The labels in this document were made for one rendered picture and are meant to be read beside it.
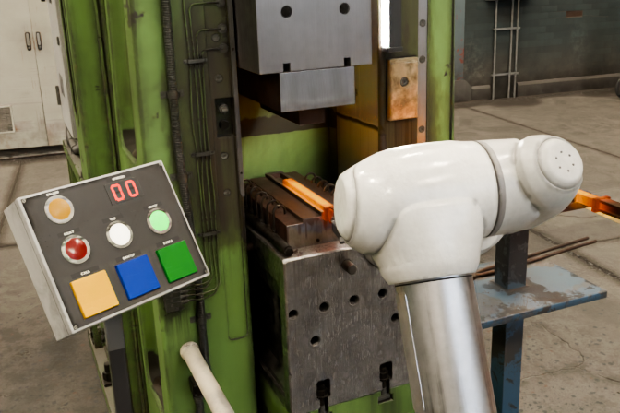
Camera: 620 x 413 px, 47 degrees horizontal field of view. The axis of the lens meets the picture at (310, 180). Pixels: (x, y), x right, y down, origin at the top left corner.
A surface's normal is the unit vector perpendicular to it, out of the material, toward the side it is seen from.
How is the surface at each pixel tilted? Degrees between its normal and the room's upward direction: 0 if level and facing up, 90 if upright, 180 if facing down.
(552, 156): 59
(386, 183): 50
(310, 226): 90
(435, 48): 90
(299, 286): 90
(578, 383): 0
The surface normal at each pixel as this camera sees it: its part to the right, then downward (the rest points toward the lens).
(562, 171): 0.36, -0.37
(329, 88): 0.40, 0.25
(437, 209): 0.18, -0.10
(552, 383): -0.04, -0.96
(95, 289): 0.63, -0.34
